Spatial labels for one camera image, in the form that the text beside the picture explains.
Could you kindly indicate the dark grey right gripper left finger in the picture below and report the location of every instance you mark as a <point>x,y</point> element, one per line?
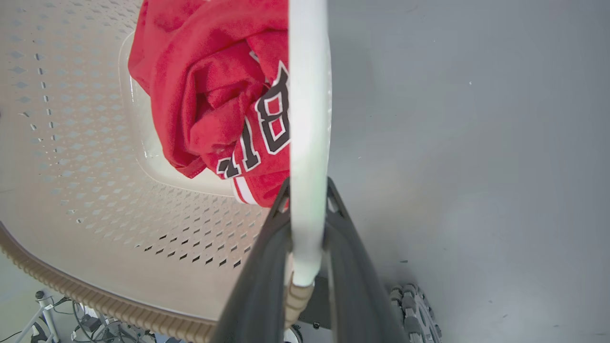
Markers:
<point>262,286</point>

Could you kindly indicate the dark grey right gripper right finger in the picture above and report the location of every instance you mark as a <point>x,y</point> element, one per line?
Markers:
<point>357,286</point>

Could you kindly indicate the beige perforated laundry basket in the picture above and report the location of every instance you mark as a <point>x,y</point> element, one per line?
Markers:
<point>95,190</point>

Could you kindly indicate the grey robot omni wheel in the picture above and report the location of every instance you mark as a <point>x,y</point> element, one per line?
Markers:
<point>417,317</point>

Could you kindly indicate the red jersey with black lettering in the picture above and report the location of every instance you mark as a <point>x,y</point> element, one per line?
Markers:
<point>214,95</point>

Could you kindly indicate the white metal stand frame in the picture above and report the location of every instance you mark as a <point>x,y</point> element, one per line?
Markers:
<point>42,317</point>

